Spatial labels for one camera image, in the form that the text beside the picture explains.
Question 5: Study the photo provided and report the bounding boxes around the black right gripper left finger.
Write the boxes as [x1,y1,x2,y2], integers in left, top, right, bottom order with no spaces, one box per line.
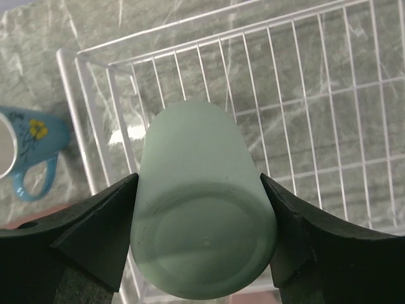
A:
[1,174,139,303]

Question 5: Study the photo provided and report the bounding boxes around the tall green plastic cup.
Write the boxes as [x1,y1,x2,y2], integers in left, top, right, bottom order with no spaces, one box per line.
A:
[130,100,277,300]

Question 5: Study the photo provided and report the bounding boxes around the blue flowered mug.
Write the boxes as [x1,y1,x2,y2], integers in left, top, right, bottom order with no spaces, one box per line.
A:
[1,106,70,201]

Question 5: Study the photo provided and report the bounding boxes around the white wire dish rack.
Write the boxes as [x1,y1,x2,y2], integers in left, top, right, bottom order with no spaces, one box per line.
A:
[56,0,405,301]

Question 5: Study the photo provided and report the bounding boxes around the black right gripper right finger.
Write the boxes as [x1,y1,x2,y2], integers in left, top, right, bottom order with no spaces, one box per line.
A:
[260,174,404,303]

